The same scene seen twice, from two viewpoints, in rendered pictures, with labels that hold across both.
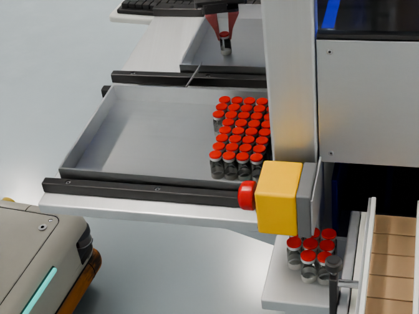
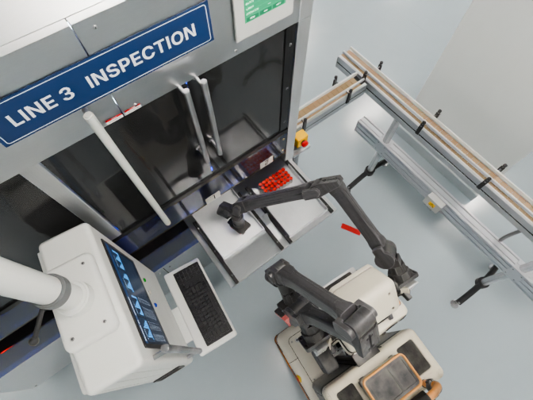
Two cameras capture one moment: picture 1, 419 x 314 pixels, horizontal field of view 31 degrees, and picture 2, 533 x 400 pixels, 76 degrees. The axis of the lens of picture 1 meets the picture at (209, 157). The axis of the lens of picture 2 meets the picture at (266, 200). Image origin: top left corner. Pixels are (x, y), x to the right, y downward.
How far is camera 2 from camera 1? 205 cm
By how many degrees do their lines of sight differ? 74
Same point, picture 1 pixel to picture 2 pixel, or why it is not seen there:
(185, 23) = (234, 264)
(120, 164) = (308, 205)
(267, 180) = (303, 136)
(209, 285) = (246, 300)
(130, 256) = (259, 340)
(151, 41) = (254, 263)
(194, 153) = not seen: hidden behind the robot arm
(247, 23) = (219, 243)
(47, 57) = not seen: outside the picture
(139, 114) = (289, 223)
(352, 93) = not seen: hidden behind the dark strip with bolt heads
